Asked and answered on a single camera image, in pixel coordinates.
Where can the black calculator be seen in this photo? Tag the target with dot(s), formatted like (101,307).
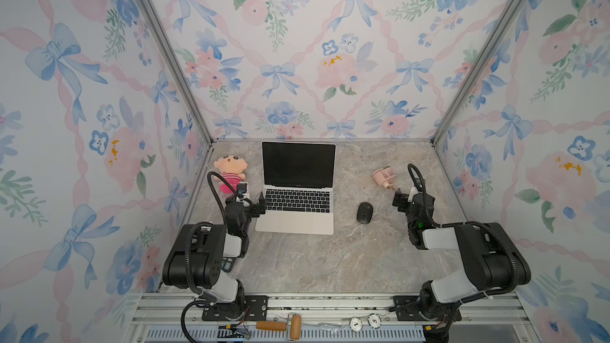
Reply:
(228,264)

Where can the black mounting plate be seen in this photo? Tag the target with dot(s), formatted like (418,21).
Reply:
(251,308)
(410,308)

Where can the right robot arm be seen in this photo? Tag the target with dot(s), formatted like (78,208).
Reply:
(491,263)

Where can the black wireless mouse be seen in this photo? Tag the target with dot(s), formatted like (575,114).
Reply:
(364,213)

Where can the pink plush doll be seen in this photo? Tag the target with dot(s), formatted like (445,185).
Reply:
(232,168)

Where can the aluminium front rail frame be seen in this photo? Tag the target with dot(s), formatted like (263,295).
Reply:
(325,318)

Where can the wooden handle roller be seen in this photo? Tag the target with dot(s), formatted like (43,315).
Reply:
(292,326)

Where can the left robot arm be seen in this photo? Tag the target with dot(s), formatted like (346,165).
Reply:
(196,260)

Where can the pink small toy appliance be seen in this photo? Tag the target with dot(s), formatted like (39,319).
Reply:
(385,177)

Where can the silver laptop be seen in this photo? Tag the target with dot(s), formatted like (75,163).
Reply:
(298,188)

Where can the white round knob right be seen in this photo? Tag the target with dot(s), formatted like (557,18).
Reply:
(374,321)

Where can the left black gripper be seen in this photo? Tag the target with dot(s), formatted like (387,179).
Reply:
(255,206)

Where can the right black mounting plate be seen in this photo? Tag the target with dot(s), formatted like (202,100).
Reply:
(410,308)

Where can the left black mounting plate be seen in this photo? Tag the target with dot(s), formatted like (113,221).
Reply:
(251,308)

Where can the white round knob left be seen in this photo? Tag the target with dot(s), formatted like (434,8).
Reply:
(355,324)

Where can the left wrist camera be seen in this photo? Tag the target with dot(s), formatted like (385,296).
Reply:
(243,190)

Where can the white round knob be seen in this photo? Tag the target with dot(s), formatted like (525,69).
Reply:
(355,324)
(374,321)

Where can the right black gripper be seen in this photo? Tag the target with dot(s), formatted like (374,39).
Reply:
(405,202)

